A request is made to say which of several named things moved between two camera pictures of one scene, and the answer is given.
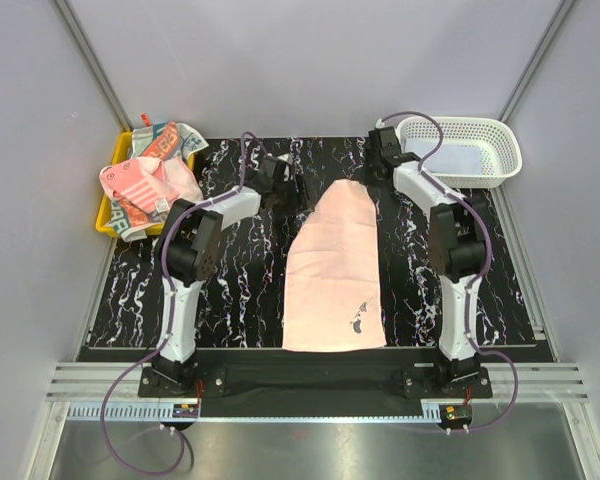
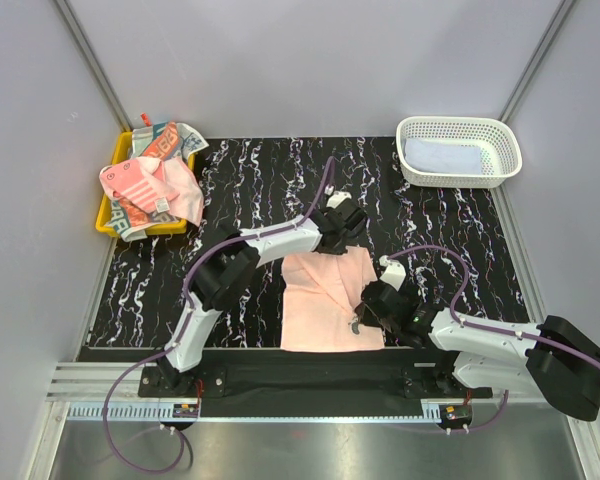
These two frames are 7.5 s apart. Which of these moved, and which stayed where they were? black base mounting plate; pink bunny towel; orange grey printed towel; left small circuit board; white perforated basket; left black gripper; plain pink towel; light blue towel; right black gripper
Moved: plain pink towel; left black gripper; right black gripper
Stayed: light blue towel; white perforated basket; black base mounting plate; left small circuit board; pink bunny towel; orange grey printed towel
